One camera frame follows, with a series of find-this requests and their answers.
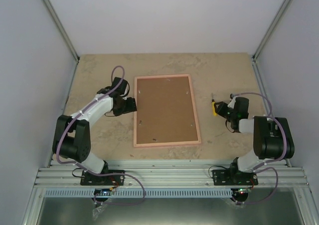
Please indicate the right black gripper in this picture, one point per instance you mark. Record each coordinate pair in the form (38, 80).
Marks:
(221, 111)

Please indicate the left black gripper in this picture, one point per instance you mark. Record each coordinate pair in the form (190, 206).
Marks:
(131, 108)

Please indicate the yellow handled screwdriver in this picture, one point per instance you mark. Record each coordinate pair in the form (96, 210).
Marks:
(213, 105)

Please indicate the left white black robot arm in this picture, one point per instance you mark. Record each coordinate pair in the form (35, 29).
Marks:
(72, 138)

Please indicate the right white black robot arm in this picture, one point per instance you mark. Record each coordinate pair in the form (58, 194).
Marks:
(272, 141)

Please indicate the clear plastic bag scrap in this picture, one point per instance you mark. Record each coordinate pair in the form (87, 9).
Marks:
(98, 210)

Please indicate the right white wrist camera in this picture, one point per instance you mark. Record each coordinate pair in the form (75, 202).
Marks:
(232, 101)

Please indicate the brown frame backing board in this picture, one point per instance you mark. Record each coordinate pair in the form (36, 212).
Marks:
(164, 110)

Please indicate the aluminium mounting rail base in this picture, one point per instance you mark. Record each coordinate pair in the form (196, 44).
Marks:
(170, 174)

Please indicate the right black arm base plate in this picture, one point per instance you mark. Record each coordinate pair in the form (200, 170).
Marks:
(228, 178)

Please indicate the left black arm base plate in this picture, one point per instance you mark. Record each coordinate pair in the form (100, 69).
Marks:
(88, 179)

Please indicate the right aluminium corner post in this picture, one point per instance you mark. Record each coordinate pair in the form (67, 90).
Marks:
(271, 29)

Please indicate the aluminium corner post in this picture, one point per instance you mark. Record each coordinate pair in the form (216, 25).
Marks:
(271, 29)
(54, 16)

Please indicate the grey slotted cable duct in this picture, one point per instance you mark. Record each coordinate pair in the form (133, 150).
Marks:
(139, 193)

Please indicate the left aluminium corner post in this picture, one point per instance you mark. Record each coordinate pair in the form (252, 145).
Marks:
(54, 16)

